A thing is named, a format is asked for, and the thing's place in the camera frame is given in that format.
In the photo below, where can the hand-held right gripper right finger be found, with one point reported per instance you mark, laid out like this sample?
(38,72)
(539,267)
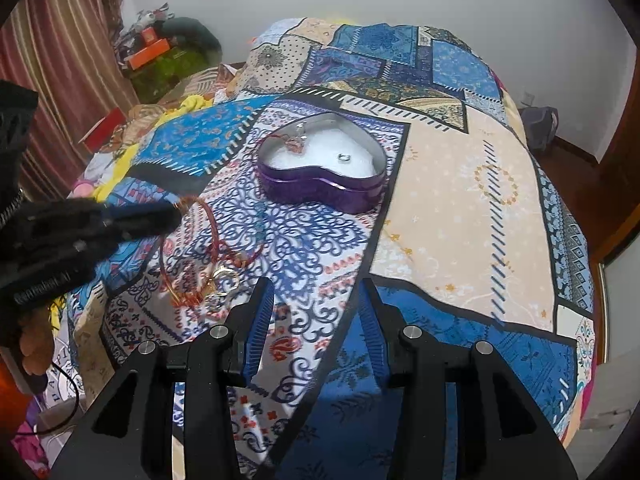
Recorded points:
(372,335)

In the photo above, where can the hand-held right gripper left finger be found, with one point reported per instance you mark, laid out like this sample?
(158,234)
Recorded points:
(261,332)

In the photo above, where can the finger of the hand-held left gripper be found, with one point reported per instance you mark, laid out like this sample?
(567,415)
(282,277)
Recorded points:
(145,217)
(112,247)

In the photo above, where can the thin red bangle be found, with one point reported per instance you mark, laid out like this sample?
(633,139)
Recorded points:
(212,225)

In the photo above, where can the purple heart-shaped tin box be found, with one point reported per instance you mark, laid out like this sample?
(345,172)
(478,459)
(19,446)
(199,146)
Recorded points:
(320,192)

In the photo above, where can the person's left hand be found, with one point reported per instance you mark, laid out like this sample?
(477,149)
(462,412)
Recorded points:
(36,345)

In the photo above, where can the flat red box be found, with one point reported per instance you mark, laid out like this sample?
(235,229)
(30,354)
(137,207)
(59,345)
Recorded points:
(102,127)

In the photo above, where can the yellow cloth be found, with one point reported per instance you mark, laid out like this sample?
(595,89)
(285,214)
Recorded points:
(192,104)

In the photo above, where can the white printed cloth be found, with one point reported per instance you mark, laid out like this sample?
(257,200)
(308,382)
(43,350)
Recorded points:
(70,375)

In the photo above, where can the patchwork printed bed sheet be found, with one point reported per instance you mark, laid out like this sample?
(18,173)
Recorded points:
(450,210)

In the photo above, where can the beige floral cloth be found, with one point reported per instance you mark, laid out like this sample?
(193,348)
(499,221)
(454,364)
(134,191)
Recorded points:
(215,80)

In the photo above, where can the orange box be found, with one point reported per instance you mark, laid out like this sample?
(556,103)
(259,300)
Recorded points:
(147,55)

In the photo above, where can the red silver pendant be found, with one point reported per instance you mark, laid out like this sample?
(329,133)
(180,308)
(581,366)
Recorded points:
(296,140)

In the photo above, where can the dark green blanket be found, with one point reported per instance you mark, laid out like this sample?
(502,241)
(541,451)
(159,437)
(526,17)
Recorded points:
(185,50)

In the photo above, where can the striped brown curtain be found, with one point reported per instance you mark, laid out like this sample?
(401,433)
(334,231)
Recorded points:
(65,60)

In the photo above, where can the dark bag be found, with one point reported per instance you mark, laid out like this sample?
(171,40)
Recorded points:
(540,127)

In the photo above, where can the brown wooden door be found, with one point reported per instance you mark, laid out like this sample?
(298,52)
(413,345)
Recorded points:
(620,200)

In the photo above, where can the white wall socket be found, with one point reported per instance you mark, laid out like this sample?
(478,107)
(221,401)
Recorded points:
(526,98)

